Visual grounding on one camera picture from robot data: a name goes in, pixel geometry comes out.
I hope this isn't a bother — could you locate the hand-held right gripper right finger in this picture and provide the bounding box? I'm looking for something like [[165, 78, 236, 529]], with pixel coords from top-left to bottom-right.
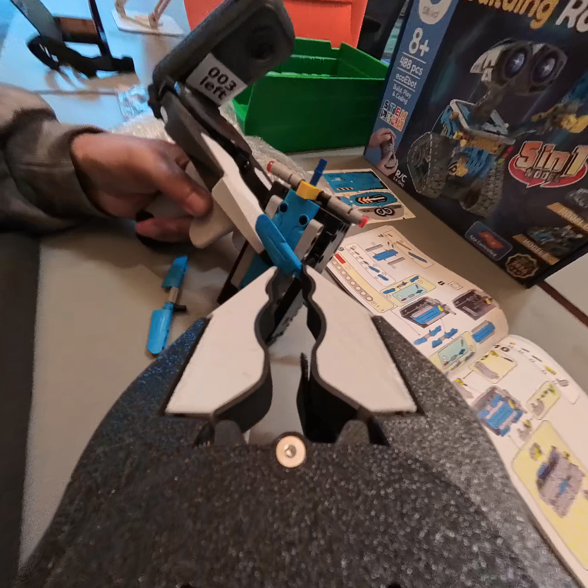
[[303, 267, 419, 432]]

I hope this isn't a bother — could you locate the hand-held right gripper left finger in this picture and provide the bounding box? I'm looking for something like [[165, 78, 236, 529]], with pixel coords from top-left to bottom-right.
[[166, 271, 276, 432]]

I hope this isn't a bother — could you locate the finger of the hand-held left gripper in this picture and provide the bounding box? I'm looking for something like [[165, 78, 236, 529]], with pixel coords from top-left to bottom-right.
[[201, 132, 278, 256]]

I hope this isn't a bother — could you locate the large blue brick panel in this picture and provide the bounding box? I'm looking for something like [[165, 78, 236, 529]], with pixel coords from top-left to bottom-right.
[[255, 213, 303, 277]]

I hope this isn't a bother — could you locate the blue grey axle assembly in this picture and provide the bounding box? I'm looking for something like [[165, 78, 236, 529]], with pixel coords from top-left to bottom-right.
[[146, 290, 188, 357]]

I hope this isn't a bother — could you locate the black blue brick model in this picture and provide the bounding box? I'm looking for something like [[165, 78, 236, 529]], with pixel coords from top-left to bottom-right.
[[219, 158, 370, 346]]

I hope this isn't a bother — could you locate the person's left forearm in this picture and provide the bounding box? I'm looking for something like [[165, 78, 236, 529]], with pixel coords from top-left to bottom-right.
[[0, 85, 106, 230]]

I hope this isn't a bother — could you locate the grey desk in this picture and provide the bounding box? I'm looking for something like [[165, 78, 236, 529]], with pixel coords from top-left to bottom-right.
[[0, 0, 588, 588]]

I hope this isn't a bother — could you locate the person's left hand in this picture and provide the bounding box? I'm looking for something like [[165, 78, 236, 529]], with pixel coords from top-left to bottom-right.
[[72, 132, 218, 244]]

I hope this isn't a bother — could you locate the orange plastic case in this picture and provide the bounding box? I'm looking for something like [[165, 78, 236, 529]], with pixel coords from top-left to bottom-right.
[[184, 0, 369, 47]]

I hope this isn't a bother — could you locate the green plastic bin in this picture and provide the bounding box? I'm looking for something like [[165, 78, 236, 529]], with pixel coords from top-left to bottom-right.
[[231, 37, 392, 155]]

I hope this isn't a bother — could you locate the folded instruction leaflet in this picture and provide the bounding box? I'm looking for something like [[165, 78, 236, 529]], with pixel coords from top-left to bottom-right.
[[326, 224, 511, 374]]

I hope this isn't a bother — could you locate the blue sticker sheet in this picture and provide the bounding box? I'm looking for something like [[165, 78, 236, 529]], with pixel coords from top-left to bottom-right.
[[321, 168, 417, 225]]

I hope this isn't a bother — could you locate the clear plastic bag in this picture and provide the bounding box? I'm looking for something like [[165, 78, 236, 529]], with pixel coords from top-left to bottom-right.
[[118, 81, 306, 184]]

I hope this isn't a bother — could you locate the black phone stand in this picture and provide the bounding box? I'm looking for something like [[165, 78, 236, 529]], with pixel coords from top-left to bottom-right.
[[11, 0, 137, 80]]

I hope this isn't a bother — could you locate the instruction booklet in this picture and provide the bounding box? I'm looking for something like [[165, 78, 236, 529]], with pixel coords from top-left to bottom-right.
[[429, 332, 588, 576]]

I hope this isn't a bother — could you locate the black perforated panel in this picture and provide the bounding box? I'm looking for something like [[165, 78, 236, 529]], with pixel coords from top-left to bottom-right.
[[0, 230, 43, 575]]

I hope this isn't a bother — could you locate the robot kit box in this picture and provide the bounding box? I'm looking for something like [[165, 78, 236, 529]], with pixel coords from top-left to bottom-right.
[[364, 0, 588, 288]]

